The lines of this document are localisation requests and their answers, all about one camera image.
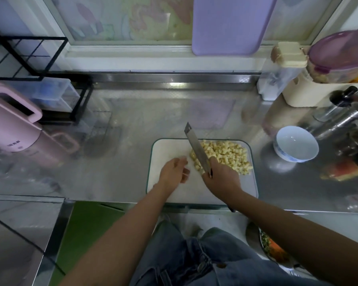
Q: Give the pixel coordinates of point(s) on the person's right hand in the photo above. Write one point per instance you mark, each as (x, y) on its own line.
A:
(224, 181)

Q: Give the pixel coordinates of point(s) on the person's left hand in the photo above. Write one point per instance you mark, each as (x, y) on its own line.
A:
(173, 174)

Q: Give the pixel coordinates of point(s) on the pile of diced potato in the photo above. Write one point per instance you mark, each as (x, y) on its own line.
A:
(227, 155)

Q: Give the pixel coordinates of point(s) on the steel cleaver knife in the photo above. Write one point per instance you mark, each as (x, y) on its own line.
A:
(197, 146)

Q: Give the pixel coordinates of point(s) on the white bowl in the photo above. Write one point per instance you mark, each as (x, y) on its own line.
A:
(296, 144)

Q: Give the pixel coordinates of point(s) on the person's right forearm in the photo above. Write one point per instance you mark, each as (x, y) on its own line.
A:
(310, 244)

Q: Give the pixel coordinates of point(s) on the person's left forearm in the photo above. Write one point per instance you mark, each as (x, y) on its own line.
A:
(113, 244)

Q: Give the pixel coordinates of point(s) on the metal bowl with scraps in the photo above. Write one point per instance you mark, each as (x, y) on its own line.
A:
(274, 250)

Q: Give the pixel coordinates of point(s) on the person's blue jeans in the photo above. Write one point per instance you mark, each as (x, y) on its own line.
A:
(191, 262)

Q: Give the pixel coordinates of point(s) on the white cutting board green rim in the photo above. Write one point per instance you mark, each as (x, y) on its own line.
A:
(167, 152)

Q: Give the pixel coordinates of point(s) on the green mat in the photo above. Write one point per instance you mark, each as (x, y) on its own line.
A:
(86, 232)

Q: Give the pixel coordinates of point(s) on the black metal rack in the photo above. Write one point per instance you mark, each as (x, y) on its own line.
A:
(80, 98)

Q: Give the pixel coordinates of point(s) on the cream plastic canister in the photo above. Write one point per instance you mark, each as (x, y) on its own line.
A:
(310, 92)

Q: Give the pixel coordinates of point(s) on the clear container cream lid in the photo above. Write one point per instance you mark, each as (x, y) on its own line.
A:
(283, 71)

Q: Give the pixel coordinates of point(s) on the glass bottle black cap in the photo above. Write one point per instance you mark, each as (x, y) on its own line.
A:
(335, 104)

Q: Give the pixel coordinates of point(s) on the clear plastic storage box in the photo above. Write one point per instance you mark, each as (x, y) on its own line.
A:
(45, 92)

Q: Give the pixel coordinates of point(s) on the purple plastic cutting board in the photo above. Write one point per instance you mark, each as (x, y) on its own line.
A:
(234, 23)

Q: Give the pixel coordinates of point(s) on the steel bin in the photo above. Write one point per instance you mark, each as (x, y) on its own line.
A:
(21, 241)

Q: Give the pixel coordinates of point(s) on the purple lid food container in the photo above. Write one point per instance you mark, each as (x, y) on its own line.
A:
(340, 56)

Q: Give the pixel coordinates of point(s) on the pink kettle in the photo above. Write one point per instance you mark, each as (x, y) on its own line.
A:
(9, 125)

